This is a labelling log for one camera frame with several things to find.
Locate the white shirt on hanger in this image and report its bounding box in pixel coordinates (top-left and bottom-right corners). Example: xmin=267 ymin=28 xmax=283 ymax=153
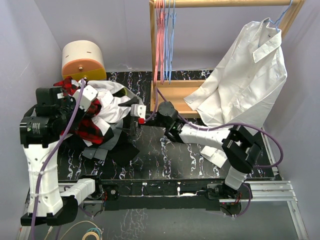
xmin=184 ymin=17 xmax=288 ymax=169

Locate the grey garment in pile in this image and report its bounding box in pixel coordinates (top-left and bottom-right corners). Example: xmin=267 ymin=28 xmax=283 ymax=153
xmin=82 ymin=124 xmax=122 ymax=160

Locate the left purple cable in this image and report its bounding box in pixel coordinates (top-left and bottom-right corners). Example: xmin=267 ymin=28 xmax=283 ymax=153
xmin=29 ymin=79 xmax=96 ymax=240

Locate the blue hanger holding shirt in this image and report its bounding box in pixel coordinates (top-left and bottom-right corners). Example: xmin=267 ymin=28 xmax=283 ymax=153
xmin=268 ymin=0 xmax=293 ymax=33

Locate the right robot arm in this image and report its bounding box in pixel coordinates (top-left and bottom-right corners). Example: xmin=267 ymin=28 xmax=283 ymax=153
xmin=118 ymin=97 xmax=262 ymax=199

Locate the pink wire hanger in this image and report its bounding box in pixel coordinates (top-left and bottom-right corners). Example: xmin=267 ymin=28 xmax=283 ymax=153
xmin=153 ymin=0 xmax=166 ymax=86

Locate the cream cylindrical drum toy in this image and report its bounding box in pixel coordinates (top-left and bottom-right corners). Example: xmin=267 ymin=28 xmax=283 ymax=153
xmin=61 ymin=40 xmax=107 ymax=81

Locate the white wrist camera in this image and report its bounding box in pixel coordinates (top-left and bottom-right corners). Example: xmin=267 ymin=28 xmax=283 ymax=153
xmin=130 ymin=104 xmax=147 ymax=124
xmin=79 ymin=85 xmax=99 ymax=111

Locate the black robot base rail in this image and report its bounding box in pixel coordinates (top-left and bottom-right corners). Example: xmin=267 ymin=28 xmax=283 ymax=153
xmin=74 ymin=177 xmax=254 ymax=212

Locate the black garment in pile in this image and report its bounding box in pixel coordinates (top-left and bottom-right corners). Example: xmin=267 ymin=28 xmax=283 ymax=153
xmin=61 ymin=119 xmax=140 ymax=167

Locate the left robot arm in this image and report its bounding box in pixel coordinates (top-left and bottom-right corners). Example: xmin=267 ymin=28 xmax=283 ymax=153
xmin=19 ymin=86 xmax=104 ymax=227

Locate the wooden clothes rack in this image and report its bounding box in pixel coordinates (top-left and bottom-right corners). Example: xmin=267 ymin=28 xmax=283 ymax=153
xmin=149 ymin=0 xmax=305 ymax=119

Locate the green laundry basket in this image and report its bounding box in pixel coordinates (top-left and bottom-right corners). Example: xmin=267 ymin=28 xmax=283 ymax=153
xmin=116 ymin=88 xmax=128 ymax=98

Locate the coiled beige cable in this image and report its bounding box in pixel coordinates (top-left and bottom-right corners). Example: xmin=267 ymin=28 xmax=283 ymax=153
xmin=45 ymin=220 xmax=104 ymax=240

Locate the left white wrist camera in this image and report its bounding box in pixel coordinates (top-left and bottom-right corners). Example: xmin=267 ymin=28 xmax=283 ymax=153
xmin=79 ymin=85 xmax=99 ymax=111

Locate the aluminium frame rail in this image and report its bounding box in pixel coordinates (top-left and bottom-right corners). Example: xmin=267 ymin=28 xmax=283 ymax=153
xmin=16 ymin=180 xmax=310 ymax=240

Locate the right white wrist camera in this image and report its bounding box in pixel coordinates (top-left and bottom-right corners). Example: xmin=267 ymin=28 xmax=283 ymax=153
xmin=130 ymin=104 xmax=147 ymax=124

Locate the red black plaid shirt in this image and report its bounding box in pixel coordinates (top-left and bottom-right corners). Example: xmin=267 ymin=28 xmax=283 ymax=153
xmin=53 ymin=76 xmax=104 ymax=145

